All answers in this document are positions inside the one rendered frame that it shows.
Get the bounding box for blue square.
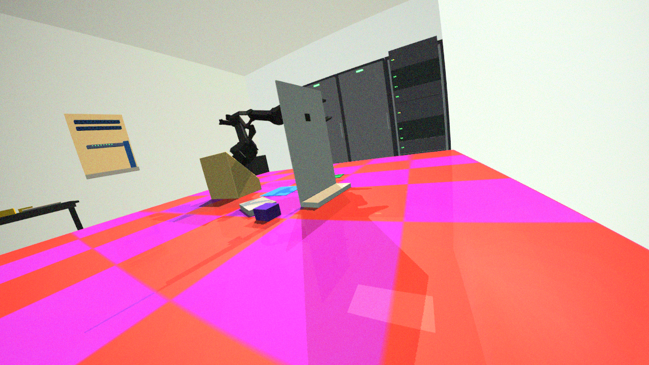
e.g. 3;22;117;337
259;186;297;197

